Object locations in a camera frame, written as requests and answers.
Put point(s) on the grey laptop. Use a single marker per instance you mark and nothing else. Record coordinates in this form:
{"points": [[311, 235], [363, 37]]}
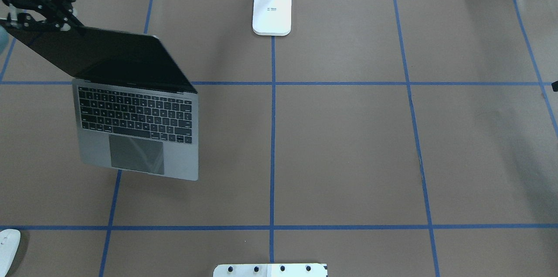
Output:
{"points": [[135, 109]]}

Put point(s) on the white computer mouse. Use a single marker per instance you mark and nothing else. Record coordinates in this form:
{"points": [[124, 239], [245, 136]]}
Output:
{"points": [[9, 243]]}

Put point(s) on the white desk lamp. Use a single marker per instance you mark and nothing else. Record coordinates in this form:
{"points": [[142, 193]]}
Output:
{"points": [[272, 17]]}

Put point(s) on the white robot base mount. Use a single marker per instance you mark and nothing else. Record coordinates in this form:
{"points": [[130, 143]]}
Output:
{"points": [[271, 270]]}

